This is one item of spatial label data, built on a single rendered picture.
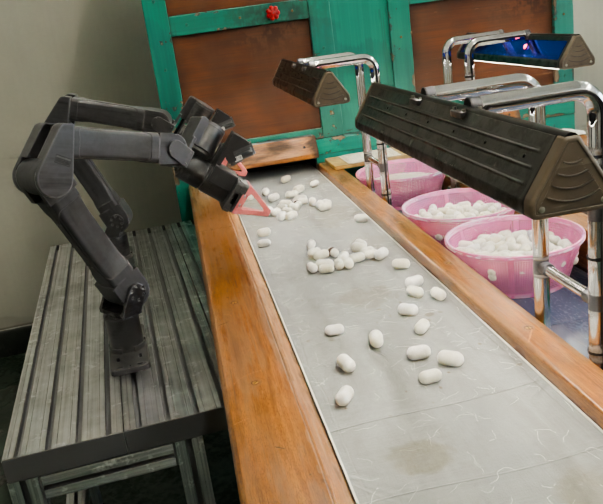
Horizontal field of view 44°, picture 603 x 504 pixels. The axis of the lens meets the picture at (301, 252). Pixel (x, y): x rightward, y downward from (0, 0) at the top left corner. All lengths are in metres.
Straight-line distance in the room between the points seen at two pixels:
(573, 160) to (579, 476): 0.35
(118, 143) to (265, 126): 1.08
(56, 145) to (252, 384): 0.52
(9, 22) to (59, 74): 0.26
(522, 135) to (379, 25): 1.73
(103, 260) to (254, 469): 0.62
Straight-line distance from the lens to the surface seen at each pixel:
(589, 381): 0.98
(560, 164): 0.67
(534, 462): 0.88
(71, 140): 1.29
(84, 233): 1.33
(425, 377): 1.02
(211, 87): 2.35
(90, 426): 1.23
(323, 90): 1.58
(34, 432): 1.26
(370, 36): 2.42
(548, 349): 1.06
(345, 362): 1.06
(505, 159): 0.73
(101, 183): 1.95
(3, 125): 3.19
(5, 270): 3.31
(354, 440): 0.92
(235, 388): 1.03
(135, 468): 1.22
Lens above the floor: 1.24
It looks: 18 degrees down
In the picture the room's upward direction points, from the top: 8 degrees counter-clockwise
